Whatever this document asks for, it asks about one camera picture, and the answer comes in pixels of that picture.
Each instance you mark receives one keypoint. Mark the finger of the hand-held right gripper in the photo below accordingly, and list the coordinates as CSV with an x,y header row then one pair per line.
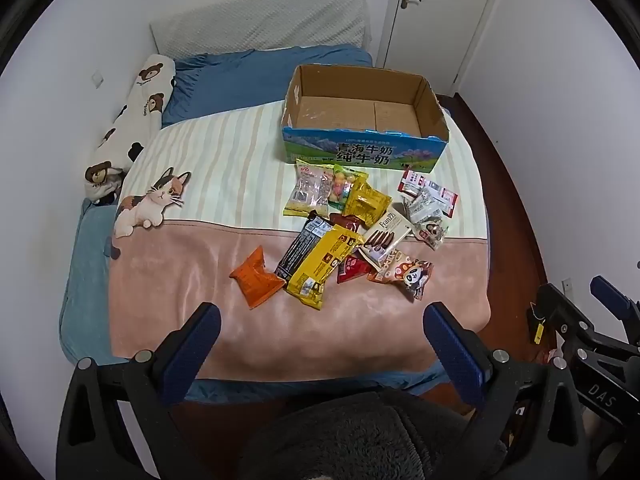
x,y
607,291
556,305

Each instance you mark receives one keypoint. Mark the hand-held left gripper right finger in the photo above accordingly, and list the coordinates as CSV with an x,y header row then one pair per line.
x,y
452,355

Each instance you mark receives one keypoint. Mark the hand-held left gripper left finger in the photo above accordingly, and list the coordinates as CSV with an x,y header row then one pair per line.
x,y
192,345

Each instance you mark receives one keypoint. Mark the orange snack packet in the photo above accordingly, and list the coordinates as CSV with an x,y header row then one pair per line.
x,y
257,280

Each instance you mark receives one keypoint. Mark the orange panda print packet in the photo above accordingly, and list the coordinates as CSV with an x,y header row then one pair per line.
x,y
405,272

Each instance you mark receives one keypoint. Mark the red snack packet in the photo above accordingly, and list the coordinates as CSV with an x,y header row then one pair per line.
x,y
352,270

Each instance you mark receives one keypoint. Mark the white chocolate wafer packet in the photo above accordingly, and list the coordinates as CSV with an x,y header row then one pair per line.
x,y
385,237

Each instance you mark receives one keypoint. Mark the black snack packet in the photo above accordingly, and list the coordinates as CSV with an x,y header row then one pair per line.
x,y
300,247

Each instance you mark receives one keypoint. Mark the large yellow snack packet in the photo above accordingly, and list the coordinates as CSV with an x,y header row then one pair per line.
x,y
320,265

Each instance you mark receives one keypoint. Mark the grey white snack packet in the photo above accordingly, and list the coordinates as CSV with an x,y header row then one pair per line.
x,y
422,205

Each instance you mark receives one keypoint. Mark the small yellow snack packet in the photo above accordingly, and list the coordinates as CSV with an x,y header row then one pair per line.
x,y
367,202

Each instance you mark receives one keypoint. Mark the clear green-edged candy packet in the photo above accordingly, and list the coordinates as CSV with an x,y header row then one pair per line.
x,y
307,187

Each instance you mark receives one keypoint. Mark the cardboard box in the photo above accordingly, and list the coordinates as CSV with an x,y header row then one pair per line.
x,y
350,152

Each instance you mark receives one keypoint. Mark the yellow tag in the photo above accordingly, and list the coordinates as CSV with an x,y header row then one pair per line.
x,y
539,332

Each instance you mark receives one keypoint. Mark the cat print pink blanket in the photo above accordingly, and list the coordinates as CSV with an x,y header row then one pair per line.
x,y
200,270

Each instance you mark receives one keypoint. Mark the dark grey fleece clothing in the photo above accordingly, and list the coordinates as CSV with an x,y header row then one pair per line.
x,y
365,440

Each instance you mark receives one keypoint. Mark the small picture print packet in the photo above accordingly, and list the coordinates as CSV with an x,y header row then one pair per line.
x,y
430,232

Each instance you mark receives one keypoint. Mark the red and white packet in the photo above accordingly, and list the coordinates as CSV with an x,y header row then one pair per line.
x,y
445,197
412,180

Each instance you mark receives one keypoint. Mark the dark brown snack packet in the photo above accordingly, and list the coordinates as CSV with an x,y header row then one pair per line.
x,y
347,220

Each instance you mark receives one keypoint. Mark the colourful candy packet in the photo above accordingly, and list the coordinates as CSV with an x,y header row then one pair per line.
x,y
342,185

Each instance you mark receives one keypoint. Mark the bear print long pillow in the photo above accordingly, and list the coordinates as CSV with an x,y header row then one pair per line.
x,y
135,115

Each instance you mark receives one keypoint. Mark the blue pillow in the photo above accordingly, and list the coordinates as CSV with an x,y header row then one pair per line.
x,y
240,80

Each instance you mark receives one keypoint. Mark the white door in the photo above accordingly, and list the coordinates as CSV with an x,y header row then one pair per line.
x,y
435,25

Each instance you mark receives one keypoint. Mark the grey textured pillow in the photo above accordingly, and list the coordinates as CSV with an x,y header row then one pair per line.
x,y
260,25

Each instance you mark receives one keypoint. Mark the white wall outlet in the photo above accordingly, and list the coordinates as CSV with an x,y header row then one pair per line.
x,y
567,285

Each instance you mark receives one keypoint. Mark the white wall socket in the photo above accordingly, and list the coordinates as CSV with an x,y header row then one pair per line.
x,y
97,80

